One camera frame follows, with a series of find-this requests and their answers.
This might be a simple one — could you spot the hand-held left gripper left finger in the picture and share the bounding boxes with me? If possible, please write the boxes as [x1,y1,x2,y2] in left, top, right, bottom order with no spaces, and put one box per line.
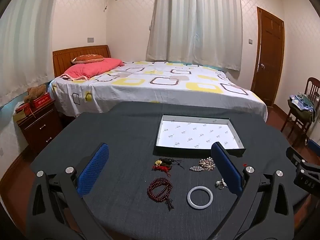
[26,143,118,240]

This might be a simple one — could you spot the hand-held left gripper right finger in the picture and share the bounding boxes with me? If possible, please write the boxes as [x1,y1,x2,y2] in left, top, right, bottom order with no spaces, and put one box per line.
[207,142,295,240]

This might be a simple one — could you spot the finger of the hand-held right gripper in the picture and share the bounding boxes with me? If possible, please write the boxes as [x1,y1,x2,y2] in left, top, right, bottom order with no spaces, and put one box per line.
[286,147,308,166]
[307,139,320,156]

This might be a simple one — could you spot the pearl bead bracelet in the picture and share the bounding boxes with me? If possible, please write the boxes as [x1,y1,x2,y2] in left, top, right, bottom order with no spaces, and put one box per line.
[189,157,216,172]

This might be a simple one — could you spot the shallow white-lined cardboard box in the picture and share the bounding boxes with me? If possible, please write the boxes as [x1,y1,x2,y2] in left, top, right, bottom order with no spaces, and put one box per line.
[153,114,247,157]

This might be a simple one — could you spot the white jade bangle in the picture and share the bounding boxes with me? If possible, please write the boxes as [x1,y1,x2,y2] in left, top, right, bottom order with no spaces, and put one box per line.
[187,186,214,209]

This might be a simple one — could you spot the red tassel charm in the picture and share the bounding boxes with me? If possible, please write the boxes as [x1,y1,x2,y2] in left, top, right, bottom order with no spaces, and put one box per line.
[152,157,185,177]

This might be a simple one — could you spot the dark red bead bracelet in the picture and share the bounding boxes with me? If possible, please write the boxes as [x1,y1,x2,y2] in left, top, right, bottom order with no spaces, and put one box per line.
[147,177,175,212]

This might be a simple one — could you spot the wooden chair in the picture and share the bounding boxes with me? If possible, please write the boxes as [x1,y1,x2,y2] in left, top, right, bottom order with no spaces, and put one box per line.
[280,77,320,147]

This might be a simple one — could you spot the pile of clothes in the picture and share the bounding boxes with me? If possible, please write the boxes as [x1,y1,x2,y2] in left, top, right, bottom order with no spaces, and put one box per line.
[287,94,317,123]

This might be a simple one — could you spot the dark wooden nightstand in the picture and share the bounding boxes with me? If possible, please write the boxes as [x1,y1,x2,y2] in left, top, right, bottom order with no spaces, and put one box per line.
[19,99,63,153]

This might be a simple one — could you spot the red gift box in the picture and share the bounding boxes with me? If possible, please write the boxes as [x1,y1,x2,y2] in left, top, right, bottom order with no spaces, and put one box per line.
[29,92,52,109]

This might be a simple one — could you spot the red and yellow flat boxes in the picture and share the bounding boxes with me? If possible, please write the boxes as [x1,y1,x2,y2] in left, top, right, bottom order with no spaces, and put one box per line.
[12,102,33,123]

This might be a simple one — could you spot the bed with patterned sheet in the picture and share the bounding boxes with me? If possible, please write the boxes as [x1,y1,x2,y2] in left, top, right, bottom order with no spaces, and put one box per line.
[49,60,268,121]

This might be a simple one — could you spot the brown teddy bear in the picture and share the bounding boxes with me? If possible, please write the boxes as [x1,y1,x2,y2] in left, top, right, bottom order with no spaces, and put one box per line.
[24,84,47,103]

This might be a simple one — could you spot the pink blanket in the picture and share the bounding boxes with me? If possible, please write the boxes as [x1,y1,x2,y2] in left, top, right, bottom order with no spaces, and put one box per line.
[60,58,125,81]

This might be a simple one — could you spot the wooden door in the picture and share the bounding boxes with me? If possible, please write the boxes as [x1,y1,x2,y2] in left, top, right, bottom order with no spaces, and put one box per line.
[251,6,285,107]

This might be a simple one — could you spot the brown cushion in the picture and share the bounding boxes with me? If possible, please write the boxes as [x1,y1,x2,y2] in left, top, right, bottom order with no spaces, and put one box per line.
[71,54,105,64]

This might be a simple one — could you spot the wooden headboard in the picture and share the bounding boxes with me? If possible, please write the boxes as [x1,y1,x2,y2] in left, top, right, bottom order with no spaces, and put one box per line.
[52,45,112,78]

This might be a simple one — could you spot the white sheer side curtain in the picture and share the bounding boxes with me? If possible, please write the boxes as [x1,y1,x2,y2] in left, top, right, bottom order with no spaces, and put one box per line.
[0,0,62,105]

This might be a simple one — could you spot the white window curtain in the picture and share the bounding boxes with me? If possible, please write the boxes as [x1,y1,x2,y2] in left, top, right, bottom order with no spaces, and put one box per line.
[146,0,242,72]

